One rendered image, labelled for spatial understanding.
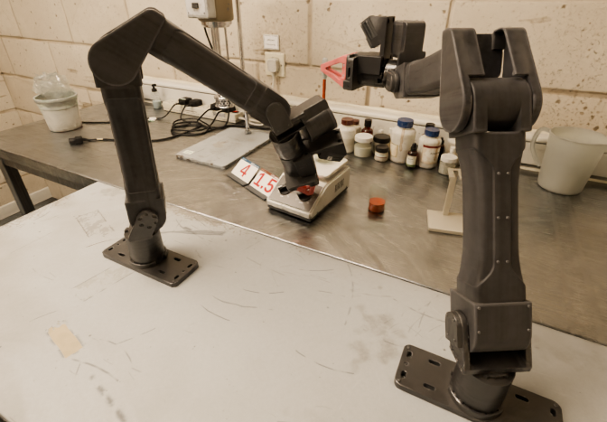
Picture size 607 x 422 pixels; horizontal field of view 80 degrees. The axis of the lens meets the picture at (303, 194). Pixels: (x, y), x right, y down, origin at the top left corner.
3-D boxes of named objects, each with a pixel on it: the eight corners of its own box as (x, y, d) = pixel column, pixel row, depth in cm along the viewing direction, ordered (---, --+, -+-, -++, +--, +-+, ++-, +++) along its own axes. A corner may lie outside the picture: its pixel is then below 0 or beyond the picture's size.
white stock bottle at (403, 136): (412, 155, 116) (418, 117, 110) (410, 164, 110) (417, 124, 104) (389, 153, 118) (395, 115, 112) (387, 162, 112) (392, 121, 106)
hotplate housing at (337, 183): (311, 224, 83) (311, 194, 79) (266, 208, 89) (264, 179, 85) (352, 185, 99) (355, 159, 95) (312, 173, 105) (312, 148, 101)
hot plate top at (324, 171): (326, 180, 85) (326, 176, 84) (284, 168, 90) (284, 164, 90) (349, 162, 93) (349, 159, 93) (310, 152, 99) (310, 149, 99)
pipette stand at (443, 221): (465, 236, 79) (480, 184, 72) (427, 230, 81) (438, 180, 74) (462, 216, 86) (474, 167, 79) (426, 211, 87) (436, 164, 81)
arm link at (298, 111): (325, 119, 76) (303, 67, 69) (343, 133, 69) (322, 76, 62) (277, 147, 75) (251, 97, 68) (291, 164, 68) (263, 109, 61)
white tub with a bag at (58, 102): (36, 131, 137) (13, 72, 126) (69, 119, 148) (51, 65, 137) (63, 135, 132) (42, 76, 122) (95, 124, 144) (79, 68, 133)
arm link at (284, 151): (303, 135, 75) (294, 109, 69) (315, 150, 71) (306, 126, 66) (274, 151, 74) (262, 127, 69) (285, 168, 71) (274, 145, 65)
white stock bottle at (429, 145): (410, 162, 112) (416, 126, 106) (426, 159, 114) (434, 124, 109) (424, 170, 107) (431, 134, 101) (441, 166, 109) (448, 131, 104)
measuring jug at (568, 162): (508, 176, 104) (523, 126, 96) (533, 166, 109) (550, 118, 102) (576, 205, 90) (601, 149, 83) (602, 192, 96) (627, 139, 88)
